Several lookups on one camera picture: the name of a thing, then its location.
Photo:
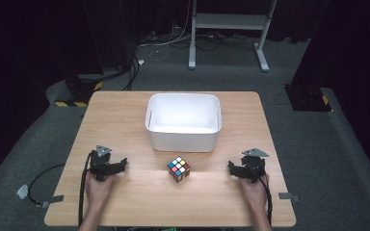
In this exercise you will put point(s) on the person's left hand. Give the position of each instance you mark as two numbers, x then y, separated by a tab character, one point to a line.
98	191

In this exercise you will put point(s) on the white metal stand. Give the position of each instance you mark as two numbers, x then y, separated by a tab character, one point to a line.
231	21

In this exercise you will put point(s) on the white plastic bin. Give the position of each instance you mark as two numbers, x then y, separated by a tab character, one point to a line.
183	141

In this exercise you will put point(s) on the person's right hand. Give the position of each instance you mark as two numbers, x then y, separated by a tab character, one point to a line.
253	192

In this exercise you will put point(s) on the grey table clamp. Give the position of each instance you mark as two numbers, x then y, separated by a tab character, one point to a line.
288	196
52	200

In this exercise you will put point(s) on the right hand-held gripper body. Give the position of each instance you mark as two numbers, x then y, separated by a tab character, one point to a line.
253	166

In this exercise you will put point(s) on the multicoloured puzzle cube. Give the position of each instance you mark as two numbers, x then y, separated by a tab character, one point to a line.
178	168

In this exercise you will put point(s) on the black base with yellow mark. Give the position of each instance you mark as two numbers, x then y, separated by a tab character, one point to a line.
307	97

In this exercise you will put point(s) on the black base with striped tape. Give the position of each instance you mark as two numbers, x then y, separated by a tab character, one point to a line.
80	89

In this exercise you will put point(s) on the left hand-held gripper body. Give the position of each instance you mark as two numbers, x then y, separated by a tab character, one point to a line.
100	165

